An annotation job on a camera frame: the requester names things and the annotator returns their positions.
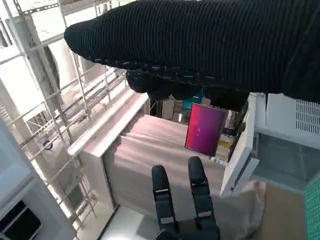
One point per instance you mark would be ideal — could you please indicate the white partition panel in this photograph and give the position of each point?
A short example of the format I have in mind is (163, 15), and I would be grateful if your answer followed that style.
(95, 180)

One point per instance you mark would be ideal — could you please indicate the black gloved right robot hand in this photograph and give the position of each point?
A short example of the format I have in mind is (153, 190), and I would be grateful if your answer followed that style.
(200, 37)

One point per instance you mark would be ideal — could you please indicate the monitor with pink purple screen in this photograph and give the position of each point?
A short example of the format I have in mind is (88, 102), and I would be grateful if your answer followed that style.
(205, 127)

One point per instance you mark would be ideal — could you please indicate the white mesh front cabinet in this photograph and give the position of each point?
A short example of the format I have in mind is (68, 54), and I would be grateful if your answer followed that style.
(240, 162)

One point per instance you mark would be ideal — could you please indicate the teal box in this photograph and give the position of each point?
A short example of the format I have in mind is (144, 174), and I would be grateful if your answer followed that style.
(191, 102)

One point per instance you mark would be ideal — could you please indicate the green cutting mat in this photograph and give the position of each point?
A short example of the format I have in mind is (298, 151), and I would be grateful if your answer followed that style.
(313, 212)

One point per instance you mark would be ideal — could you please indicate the white unit with dark window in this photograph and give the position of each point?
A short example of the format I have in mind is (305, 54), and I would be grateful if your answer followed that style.
(15, 175)

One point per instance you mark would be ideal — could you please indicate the white round duct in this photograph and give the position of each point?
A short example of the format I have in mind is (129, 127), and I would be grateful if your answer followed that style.
(65, 62)

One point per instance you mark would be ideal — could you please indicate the white metal strut frame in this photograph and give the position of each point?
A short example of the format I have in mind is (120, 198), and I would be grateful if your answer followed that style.
(37, 9)

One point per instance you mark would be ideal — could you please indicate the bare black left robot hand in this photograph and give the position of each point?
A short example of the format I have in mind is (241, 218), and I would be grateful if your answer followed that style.
(200, 190)

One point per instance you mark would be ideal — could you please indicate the blue round fitting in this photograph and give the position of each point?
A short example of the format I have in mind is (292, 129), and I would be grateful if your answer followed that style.
(48, 145)

